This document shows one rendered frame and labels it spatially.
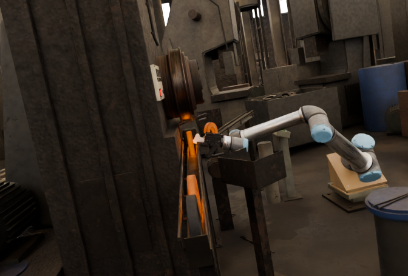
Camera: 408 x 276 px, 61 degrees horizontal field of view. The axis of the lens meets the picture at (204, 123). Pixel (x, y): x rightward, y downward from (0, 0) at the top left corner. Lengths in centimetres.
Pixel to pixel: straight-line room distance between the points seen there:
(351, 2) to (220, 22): 192
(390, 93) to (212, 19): 255
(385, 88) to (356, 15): 115
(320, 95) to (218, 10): 171
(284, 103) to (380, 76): 146
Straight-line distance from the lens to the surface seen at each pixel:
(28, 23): 189
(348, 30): 549
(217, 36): 486
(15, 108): 277
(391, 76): 523
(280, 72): 636
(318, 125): 217
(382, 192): 195
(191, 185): 131
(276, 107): 430
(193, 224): 113
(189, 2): 500
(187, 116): 210
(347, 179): 283
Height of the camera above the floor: 113
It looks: 7 degrees down
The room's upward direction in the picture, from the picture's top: 10 degrees counter-clockwise
